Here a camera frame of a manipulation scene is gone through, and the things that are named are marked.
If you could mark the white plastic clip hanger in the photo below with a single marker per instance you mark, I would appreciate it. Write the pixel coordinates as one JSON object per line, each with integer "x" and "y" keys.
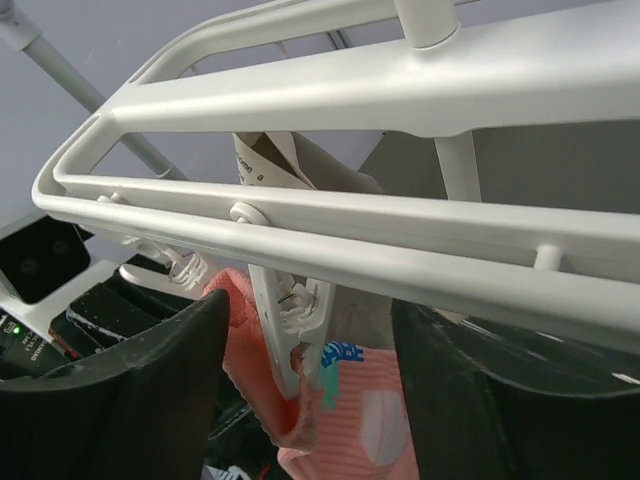
{"x": 329, "y": 143}

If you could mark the silver clothes rack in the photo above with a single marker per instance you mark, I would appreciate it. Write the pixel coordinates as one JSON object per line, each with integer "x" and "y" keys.
{"x": 23, "y": 35}

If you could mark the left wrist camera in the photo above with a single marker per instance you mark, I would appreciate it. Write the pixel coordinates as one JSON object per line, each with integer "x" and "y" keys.
{"x": 39, "y": 256}

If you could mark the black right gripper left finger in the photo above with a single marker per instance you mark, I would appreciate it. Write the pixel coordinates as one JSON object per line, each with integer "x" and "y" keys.
{"x": 142, "y": 409}

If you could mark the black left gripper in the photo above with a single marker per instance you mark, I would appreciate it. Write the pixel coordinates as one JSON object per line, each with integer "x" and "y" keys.
{"x": 111, "y": 312}

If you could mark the grey beige sock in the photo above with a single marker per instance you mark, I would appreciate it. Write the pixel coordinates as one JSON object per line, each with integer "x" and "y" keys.
{"x": 290, "y": 160}

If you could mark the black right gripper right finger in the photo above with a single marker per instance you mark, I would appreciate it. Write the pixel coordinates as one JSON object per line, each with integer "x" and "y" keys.
{"x": 490, "y": 401}

